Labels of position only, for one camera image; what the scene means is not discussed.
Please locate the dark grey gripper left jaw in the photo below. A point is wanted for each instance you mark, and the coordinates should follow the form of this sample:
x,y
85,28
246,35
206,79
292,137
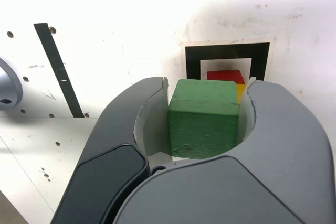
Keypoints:
x,y
110,142

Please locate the black tape square outline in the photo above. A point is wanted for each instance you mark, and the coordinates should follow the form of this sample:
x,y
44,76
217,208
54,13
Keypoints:
x,y
193,61

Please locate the yellow cube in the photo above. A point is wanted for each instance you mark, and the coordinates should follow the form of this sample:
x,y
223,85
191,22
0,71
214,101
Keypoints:
x,y
241,94

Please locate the black tape strip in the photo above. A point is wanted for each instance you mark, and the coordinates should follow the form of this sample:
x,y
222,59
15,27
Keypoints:
x,y
57,69

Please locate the red cube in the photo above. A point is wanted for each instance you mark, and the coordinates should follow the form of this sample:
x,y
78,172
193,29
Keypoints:
x,y
225,75

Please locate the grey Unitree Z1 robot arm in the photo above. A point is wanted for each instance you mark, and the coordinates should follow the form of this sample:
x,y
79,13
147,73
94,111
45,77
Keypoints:
x,y
8,85

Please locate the green cube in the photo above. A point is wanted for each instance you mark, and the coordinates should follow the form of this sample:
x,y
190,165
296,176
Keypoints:
x,y
202,119

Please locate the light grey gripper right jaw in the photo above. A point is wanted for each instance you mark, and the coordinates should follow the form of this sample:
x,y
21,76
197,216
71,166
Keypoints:
x,y
275,169

